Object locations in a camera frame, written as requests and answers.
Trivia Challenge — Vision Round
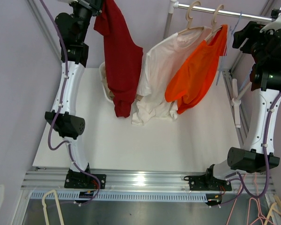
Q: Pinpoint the black mounting plate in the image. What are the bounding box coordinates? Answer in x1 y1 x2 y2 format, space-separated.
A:
64 174 106 189
183 175 232 191

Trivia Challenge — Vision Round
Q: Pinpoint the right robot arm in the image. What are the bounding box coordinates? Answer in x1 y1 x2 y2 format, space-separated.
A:
204 22 281 190

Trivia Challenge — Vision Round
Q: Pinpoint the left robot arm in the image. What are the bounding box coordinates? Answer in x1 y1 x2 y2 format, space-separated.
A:
41 0 103 188

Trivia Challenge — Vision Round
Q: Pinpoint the white t shirt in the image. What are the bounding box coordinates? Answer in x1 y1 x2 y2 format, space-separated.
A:
132 26 211 126

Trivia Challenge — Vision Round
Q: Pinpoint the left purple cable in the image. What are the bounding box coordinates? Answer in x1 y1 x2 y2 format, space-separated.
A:
38 0 101 207

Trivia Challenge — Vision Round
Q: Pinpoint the pink hanger on floor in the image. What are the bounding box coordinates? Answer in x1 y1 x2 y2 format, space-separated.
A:
226 173 272 225

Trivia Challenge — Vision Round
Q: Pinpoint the orange t shirt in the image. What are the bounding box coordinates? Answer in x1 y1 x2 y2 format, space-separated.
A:
165 24 228 114

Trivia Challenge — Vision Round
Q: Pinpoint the white perforated plastic basket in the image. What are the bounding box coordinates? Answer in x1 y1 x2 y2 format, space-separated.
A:
99 62 114 103

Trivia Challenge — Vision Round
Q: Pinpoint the beige t shirt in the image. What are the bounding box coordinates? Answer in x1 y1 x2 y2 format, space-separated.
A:
100 67 142 100

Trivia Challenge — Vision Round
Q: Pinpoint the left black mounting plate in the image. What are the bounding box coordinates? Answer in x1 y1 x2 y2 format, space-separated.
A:
64 174 106 189

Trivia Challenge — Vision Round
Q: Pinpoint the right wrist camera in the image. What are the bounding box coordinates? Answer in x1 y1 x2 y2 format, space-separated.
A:
260 8 281 33

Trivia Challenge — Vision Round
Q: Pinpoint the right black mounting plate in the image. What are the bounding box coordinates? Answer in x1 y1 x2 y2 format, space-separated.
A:
183 175 232 191

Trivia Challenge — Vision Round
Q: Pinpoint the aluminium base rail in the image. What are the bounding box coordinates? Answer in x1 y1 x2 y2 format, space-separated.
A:
21 170 276 194

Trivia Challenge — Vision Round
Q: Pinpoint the blue hanger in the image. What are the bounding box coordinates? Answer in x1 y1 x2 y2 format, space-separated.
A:
216 11 243 85
240 65 255 90

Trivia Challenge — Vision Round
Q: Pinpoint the dark red t shirt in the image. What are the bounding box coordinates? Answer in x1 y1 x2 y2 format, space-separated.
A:
94 0 143 118

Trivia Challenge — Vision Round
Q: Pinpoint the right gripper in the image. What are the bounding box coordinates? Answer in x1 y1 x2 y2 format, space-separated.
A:
233 21 280 64

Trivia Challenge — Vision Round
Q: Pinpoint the white clothes rack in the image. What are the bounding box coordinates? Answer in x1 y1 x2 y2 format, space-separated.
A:
165 0 281 128

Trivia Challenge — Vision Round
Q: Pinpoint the white slotted cable duct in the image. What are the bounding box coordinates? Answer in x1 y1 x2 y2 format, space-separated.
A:
30 192 208 202

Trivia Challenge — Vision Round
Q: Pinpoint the beige hanger under white shirt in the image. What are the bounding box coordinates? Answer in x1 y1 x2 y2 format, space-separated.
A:
177 0 204 36

